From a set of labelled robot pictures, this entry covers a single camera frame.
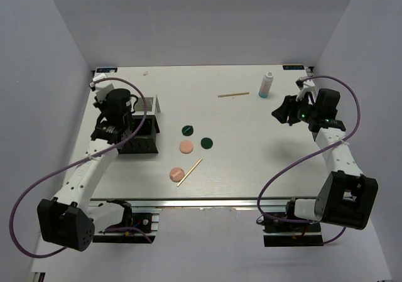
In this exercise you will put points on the pink round puff upper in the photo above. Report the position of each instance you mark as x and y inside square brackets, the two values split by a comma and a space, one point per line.
[186, 147]

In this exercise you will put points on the blue table label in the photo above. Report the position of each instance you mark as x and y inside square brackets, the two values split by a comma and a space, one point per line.
[106, 70]
[293, 67]

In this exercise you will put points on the left blue table label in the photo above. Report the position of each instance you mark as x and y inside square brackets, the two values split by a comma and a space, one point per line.
[106, 70]

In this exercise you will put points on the black mesh organizer box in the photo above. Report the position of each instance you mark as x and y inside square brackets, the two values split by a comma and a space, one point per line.
[144, 142]

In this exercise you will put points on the green round compact left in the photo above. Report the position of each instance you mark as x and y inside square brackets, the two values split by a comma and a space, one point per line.
[187, 130]

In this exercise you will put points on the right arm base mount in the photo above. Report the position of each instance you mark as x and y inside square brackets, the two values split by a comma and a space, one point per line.
[277, 233]

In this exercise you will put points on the pink round puff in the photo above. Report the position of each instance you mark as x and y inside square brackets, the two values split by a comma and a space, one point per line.
[186, 147]
[176, 174]

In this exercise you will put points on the white mesh organizer box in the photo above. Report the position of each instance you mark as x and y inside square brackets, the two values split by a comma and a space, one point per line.
[150, 105]

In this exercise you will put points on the green round compact right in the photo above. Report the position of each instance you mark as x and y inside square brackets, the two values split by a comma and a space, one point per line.
[206, 143]

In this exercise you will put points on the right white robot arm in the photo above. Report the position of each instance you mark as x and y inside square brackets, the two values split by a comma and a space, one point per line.
[347, 196]

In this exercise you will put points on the wooden stick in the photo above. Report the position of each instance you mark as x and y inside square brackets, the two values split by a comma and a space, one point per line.
[233, 94]
[189, 172]

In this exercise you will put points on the green round compact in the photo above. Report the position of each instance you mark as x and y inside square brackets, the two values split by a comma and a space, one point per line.
[206, 143]
[187, 130]

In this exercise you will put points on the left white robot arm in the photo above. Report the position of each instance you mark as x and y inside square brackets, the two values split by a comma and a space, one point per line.
[66, 219]

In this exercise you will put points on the pink round puff lower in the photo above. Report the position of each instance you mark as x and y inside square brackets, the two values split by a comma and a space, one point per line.
[176, 174]

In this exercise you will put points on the white pink blue bottle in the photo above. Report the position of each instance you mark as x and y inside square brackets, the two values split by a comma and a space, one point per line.
[266, 84]

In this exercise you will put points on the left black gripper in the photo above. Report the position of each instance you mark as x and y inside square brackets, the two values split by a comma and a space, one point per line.
[102, 105]

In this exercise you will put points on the right blue table label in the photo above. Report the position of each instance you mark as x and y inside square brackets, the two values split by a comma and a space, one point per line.
[293, 67]

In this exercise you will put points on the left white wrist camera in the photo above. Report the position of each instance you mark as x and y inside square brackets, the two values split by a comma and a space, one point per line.
[101, 89]

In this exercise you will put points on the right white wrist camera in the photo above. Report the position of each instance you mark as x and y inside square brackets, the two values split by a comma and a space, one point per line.
[306, 86]

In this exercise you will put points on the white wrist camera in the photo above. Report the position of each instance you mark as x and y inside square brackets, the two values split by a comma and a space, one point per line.
[306, 86]
[101, 89]

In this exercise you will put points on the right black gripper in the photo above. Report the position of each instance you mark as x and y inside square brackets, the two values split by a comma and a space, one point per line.
[287, 108]

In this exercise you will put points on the wooden stick near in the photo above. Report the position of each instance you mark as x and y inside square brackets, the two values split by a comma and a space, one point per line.
[189, 172]

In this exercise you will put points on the wooden stick far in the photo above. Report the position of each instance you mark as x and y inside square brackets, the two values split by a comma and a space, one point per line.
[233, 94]

